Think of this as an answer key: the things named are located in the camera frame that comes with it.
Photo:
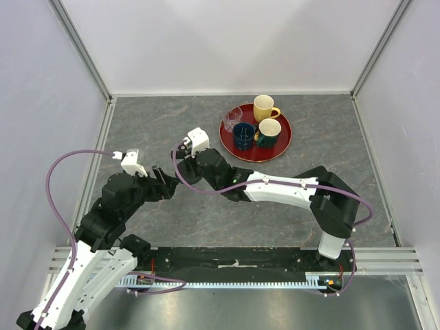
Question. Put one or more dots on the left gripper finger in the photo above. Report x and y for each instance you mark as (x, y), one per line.
(168, 187)
(160, 176)

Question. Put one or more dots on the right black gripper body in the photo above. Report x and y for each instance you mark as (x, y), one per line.
(216, 185)

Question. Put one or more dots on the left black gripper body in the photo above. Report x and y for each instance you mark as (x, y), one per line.
(146, 190)

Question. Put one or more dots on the black phone stand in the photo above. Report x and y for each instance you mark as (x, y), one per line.
(187, 170)

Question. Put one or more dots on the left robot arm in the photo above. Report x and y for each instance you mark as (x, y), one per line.
(77, 291)

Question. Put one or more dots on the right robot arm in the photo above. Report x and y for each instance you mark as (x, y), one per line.
(333, 204)

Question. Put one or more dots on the red round tray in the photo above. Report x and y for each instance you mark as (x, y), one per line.
(255, 153)

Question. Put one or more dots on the blue mug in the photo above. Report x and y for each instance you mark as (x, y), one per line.
(243, 136)

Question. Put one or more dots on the clear glass tumbler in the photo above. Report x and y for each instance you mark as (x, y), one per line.
(232, 118)

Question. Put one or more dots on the green mug white interior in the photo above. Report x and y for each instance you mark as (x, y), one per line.
(268, 133)

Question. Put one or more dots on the yellow mug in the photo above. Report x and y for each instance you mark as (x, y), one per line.
(263, 108)

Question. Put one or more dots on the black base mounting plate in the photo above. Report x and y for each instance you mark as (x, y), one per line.
(244, 264)

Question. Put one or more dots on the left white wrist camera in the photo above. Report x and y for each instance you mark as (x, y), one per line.
(131, 162)

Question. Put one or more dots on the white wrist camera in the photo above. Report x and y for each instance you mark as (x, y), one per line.
(196, 141)
(131, 162)

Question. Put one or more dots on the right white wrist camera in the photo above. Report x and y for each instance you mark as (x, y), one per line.
(196, 141)

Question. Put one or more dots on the slotted cable duct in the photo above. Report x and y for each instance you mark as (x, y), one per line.
(311, 282)

